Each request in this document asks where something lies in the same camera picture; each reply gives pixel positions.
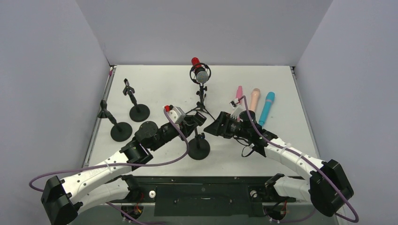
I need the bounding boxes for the pink microphone black stand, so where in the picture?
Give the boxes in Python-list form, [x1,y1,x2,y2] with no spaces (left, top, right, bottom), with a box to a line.
[188,112,210,160]

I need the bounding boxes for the teal microphone black stand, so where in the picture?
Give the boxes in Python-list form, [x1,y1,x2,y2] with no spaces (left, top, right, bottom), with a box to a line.
[122,78,150,122]

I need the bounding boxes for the beige microphone black stand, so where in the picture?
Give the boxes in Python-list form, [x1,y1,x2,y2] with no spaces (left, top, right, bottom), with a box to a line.
[97,99,133,142]

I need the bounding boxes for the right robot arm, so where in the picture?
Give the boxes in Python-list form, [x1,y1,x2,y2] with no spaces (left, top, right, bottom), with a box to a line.
[204,111,354,217]

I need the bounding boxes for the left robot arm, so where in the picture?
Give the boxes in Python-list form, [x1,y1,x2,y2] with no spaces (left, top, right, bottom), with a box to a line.
[41,108,206,225]

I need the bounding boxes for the red mesh microphone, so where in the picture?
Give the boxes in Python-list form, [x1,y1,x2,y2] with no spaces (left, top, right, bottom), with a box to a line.
[190,57,211,84]

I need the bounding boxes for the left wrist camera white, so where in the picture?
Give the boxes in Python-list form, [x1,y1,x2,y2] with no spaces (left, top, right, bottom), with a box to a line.
[164,105,186,124]

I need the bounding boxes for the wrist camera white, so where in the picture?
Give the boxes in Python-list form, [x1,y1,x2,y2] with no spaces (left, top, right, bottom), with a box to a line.
[164,105,186,124]
[230,98,245,122]

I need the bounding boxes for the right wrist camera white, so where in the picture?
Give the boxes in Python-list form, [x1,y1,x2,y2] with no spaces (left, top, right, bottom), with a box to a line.
[230,98,245,122]

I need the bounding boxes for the black tripod shock-mount stand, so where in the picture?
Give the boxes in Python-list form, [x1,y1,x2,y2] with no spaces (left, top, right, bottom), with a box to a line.
[188,69,215,120]

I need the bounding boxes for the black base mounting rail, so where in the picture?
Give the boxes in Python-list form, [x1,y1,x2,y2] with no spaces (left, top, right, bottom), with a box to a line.
[111,175,320,225]

